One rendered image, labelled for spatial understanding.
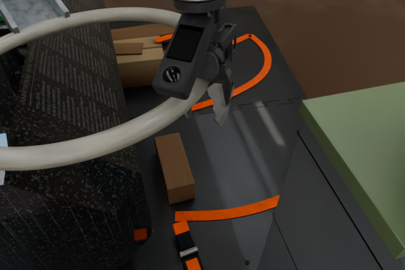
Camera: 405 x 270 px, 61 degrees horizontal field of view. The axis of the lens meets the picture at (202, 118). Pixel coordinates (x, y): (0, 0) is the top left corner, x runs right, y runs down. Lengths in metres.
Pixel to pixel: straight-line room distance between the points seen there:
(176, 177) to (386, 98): 0.95
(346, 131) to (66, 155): 0.48
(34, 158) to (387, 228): 0.49
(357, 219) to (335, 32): 2.20
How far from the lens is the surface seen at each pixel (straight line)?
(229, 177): 1.62
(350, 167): 0.62
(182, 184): 1.45
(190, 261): 1.42
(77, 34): 1.24
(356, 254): 0.71
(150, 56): 2.00
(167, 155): 1.55
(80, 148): 0.44
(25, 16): 0.92
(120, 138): 0.44
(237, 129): 1.81
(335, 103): 0.72
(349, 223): 0.69
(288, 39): 2.57
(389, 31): 2.93
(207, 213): 1.51
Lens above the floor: 1.34
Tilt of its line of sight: 46 degrees down
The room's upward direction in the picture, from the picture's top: straight up
